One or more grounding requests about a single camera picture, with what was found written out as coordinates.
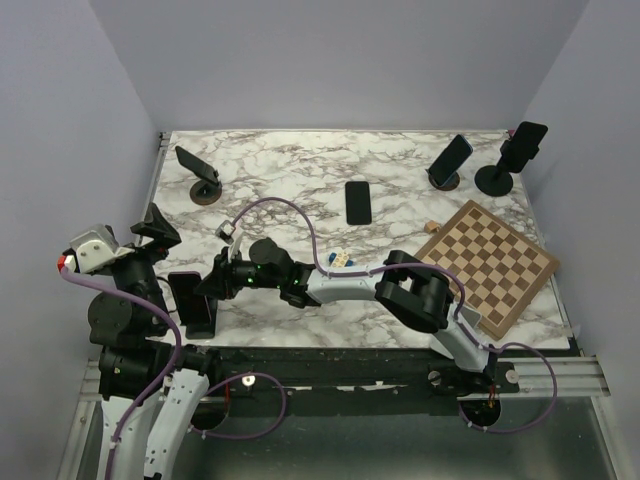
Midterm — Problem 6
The black folding phone stand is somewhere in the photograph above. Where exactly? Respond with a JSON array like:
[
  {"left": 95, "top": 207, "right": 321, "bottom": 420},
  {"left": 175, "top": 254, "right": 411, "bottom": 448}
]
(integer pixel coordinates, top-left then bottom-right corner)
[{"left": 181, "top": 296, "right": 218, "bottom": 340}]

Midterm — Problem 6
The black phone on pole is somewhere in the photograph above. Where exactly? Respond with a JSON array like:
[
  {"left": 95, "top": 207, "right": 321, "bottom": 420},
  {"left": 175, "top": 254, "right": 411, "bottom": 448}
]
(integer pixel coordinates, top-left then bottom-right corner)
[{"left": 509, "top": 121, "right": 548, "bottom": 173}]

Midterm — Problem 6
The black pole phone stand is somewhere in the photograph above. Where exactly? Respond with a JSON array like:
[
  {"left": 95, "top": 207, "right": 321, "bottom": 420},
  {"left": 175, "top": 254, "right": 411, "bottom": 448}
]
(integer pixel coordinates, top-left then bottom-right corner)
[{"left": 474, "top": 140, "right": 519, "bottom": 197}]

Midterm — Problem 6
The black smartphone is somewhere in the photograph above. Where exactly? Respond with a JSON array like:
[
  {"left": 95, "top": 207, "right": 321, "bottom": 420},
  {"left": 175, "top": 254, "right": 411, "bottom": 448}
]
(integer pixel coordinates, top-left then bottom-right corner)
[{"left": 345, "top": 181, "right": 372, "bottom": 226}]

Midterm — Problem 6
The toy brick car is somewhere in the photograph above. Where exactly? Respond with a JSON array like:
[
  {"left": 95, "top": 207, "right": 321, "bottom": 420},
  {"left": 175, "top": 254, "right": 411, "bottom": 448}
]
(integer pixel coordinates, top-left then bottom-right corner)
[{"left": 328, "top": 250, "right": 354, "bottom": 268}]

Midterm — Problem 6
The aluminium frame rail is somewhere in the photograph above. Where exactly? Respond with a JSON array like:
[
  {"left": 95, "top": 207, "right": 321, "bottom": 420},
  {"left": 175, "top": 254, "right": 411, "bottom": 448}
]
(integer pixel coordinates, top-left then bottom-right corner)
[{"left": 74, "top": 130, "right": 614, "bottom": 401}]

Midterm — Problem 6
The black phone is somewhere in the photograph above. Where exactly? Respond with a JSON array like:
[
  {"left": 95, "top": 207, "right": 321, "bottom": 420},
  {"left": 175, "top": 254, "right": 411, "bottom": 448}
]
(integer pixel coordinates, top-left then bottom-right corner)
[
  {"left": 167, "top": 271, "right": 201, "bottom": 320},
  {"left": 175, "top": 146, "right": 219, "bottom": 183},
  {"left": 509, "top": 121, "right": 548, "bottom": 173}
]

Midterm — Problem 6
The white plastic phone stand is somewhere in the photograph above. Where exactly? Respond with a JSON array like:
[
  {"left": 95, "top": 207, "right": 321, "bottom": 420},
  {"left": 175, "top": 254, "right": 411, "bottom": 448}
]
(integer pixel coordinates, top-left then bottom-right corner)
[{"left": 450, "top": 305, "right": 482, "bottom": 333}]

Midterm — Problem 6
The blue-edged phone back right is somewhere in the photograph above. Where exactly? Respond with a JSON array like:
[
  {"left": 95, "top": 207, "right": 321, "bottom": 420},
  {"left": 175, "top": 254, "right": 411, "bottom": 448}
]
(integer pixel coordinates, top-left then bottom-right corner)
[{"left": 427, "top": 134, "right": 473, "bottom": 183}]

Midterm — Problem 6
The wooden chessboard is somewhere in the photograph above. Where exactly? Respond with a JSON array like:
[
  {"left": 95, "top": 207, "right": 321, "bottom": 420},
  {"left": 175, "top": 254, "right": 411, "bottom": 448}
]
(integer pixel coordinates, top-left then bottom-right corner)
[{"left": 416, "top": 200, "right": 559, "bottom": 340}]

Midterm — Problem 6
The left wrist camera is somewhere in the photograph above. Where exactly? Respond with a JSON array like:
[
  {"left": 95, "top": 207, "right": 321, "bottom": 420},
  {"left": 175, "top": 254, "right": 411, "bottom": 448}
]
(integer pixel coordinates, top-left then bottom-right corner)
[{"left": 57, "top": 224, "right": 135, "bottom": 274}]

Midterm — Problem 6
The round wooden base stand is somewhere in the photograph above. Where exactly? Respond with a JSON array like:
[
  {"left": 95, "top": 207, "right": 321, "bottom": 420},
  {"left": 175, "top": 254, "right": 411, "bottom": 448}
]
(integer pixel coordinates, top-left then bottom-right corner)
[{"left": 189, "top": 180, "right": 222, "bottom": 206}]

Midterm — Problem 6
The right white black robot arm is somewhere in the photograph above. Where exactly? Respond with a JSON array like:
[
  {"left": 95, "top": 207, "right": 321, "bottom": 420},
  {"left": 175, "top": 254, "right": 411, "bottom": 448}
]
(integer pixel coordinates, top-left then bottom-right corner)
[{"left": 195, "top": 238, "right": 500, "bottom": 395}]

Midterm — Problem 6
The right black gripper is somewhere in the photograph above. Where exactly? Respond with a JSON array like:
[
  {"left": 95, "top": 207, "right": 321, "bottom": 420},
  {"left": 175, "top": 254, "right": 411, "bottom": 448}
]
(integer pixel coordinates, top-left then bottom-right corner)
[{"left": 193, "top": 248, "right": 282, "bottom": 304}]

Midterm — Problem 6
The round wooden stand right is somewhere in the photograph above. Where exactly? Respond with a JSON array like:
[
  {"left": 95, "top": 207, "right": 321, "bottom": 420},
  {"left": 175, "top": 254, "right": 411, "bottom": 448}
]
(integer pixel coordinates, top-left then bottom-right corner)
[{"left": 427, "top": 172, "right": 460, "bottom": 191}]

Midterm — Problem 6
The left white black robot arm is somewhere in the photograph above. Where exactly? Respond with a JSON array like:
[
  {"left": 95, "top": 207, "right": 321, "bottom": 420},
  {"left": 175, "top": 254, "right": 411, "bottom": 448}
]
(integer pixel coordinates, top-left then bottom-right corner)
[{"left": 87, "top": 204, "right": 222, "bottom": 479}]

